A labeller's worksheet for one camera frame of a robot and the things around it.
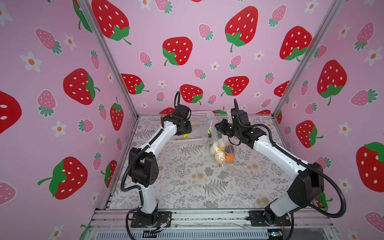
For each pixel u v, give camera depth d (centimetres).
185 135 86
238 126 61
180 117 64
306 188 42
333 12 70
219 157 90
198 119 114
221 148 89
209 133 88
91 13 70
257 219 73
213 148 93
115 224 73
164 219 74
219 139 86
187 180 88
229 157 90
